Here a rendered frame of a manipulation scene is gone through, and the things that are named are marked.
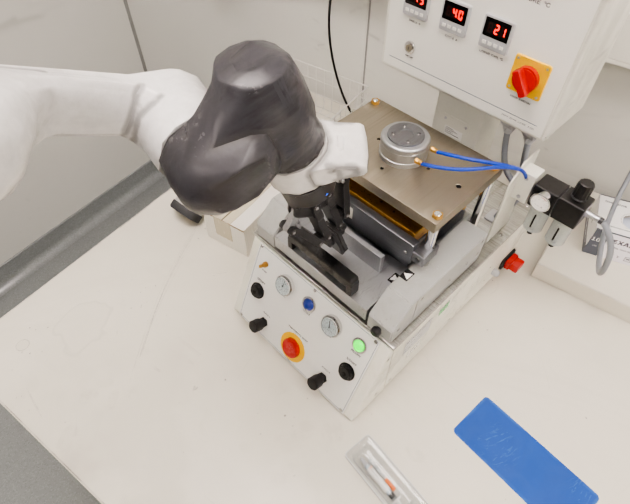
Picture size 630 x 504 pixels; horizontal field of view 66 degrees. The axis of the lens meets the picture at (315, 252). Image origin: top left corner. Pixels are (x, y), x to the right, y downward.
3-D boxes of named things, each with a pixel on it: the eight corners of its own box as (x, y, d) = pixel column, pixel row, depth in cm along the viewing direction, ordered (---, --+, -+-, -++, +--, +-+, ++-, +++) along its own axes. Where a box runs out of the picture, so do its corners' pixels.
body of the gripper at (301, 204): (303, 132, 64) (320, 171, 72) (258, 177, 62) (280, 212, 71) (345, 159, 60) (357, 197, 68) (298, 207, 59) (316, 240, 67)
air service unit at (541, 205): (508, 210, 90) (536, 147, 79) (582, 254, 84) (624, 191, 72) (492, 225, 88) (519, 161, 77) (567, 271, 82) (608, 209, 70)
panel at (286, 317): (239, 313, 102) (261, 240, 92) (343, 414, 88) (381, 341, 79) (232, 316, 100) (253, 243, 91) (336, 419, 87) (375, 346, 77)
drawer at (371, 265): (380, 173, 103) (384, 144, 97) (467, 229, 93) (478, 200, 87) (275, 249, 90) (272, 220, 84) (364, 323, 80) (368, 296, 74)
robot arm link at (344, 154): (238, 150, 58) (254, 175, 63) (311, 205, 52) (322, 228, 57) (309, 80, 60) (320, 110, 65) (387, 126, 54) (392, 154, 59)
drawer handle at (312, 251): (296, 240, 86) (295, 225, 83) (358, 290, 79) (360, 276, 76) (287, 246, 85) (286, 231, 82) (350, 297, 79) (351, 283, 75)
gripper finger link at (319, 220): (320, 202, 66) (313, 209, 65) (336, 239, 75) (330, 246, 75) (300, 187, 67) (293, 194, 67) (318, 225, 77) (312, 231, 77)
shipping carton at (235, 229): (255, 190, 126) (252, 163, 119) (295, 211, 121) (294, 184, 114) (205, 234, 116) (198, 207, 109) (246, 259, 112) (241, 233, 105)
